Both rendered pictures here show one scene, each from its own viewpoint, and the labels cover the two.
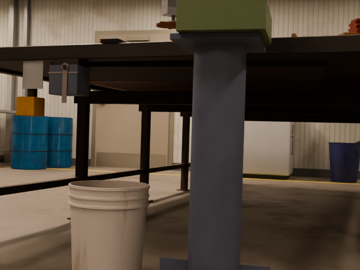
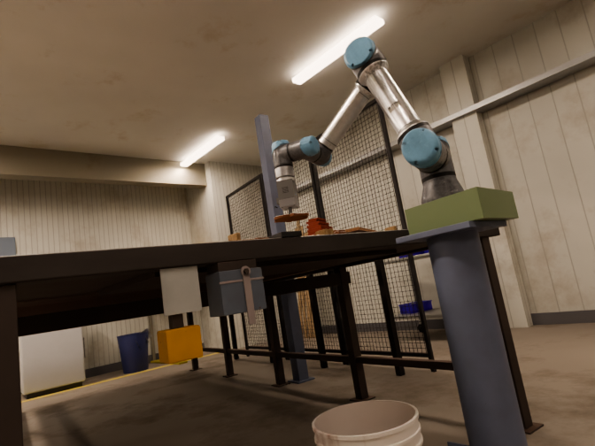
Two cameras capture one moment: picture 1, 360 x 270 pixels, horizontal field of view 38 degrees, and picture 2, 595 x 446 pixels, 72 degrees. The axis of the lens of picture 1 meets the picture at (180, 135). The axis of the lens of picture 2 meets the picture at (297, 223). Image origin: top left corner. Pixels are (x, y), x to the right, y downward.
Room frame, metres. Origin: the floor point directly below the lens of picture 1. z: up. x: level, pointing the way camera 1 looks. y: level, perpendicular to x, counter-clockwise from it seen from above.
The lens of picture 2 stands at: (1.31, 1.34, 0.74)
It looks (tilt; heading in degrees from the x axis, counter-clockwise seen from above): 9 degrees up; 304
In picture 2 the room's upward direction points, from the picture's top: 9 degrees counter-clockwise
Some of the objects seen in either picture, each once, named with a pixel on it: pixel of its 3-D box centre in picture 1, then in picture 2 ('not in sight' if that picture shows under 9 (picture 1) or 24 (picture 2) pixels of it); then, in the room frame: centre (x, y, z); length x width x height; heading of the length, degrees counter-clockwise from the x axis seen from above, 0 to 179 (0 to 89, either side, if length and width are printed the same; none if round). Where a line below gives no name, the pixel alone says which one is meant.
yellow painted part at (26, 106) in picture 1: (31, 88); (176, 312); (2.20, 0.64, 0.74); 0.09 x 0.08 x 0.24; 70
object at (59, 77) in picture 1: (68, 81); (236, 293); (2.14, 0.47, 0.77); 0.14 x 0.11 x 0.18; 70
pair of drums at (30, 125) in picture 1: (43, 141); not in sight; (7.72, 2.04, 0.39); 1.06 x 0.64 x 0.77; 166
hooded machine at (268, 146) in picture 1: (268, 128); (49, 335); (7.16, -1.22, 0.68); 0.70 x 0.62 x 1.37; 76
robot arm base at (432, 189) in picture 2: not in sight; (441, 189); (1.68, -0.12, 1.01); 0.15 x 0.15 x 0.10
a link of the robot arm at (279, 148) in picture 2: not in sight; (282, 155); (2.21, 0.04, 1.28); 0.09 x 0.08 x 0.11; 4
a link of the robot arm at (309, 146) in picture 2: not in sight; (305, 149); (2.11, 0.02, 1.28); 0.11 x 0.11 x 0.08; 4
